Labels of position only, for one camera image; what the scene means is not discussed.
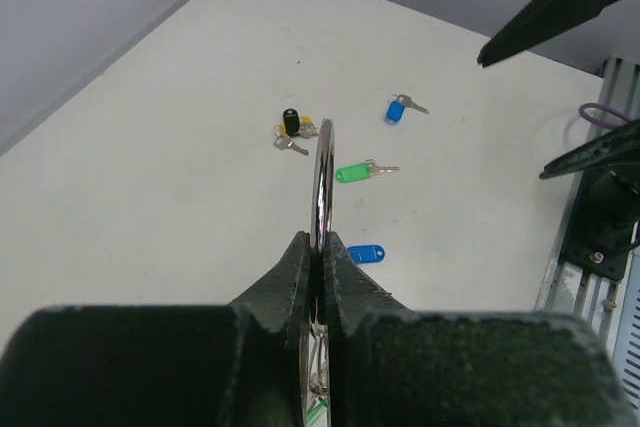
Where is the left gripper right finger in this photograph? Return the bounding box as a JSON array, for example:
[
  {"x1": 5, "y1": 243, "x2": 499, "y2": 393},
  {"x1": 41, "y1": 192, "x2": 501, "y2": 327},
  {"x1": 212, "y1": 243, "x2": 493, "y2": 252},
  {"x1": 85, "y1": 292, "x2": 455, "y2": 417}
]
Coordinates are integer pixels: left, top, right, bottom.
[{"x1": 323, "y1": 234, "x2": 633, "y2": 426}]

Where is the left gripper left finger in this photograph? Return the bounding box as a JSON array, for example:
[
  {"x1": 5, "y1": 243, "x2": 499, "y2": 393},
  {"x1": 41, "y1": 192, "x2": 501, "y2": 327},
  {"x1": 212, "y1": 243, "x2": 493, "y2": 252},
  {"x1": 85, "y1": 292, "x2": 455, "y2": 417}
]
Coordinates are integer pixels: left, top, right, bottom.
[{"x1": 1, "y1": 232, "x2": 310, "y2": 426}]

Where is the blue tag key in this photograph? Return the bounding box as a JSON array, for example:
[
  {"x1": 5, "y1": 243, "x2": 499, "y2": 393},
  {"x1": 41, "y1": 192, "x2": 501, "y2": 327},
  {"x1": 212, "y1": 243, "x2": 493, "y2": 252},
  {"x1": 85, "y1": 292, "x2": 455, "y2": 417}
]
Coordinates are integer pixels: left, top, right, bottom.
[
  {"x1": 347, "y1": 244, "x2": 386, "y2": 265},
  {"x1": 385, "y1": 94, "x2": 430, "y2": 124}
]

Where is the silver keyring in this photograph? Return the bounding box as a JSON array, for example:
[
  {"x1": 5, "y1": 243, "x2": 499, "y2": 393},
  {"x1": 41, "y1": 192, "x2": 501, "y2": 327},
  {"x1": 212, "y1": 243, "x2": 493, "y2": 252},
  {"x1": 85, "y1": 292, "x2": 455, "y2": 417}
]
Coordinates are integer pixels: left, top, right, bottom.
[{"x1": 307, "y1": 119, "x2": 335, "y2": 400}]

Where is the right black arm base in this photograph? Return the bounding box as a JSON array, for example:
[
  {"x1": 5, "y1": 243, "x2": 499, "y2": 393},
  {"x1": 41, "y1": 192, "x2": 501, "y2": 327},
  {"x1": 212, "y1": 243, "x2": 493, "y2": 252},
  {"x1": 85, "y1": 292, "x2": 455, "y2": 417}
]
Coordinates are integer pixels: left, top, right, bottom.
[{"x1": 559, "y1": 168, "x2": 639, "y2": 282}]

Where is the yellow black tag key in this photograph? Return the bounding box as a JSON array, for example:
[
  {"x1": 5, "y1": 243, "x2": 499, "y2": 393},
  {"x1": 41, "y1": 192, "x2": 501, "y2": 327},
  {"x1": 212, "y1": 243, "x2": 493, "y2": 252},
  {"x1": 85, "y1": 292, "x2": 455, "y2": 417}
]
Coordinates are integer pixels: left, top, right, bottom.
[{"x1": 273, "y1": 108, "x2": 319, "y2": 156}]

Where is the grey slotted cable duct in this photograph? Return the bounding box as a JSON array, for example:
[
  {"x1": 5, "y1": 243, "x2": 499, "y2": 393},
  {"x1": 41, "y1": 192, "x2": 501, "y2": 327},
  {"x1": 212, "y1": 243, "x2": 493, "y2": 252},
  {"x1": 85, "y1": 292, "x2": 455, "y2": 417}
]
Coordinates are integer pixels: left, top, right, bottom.
[{"x1": 613, "y1": 253, "x2": 639, "y2": 413}]

